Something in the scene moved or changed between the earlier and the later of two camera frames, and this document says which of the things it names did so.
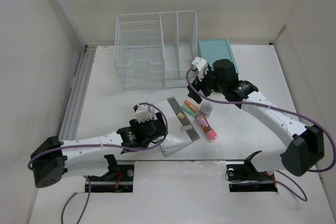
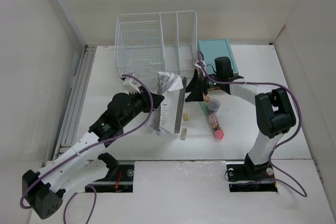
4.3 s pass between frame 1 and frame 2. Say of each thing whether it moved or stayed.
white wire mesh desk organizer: stayed
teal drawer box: stayed
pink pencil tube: moved
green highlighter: moved
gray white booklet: moved
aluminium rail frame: stayed
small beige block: moved
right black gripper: stayed
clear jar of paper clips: moved
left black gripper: moved
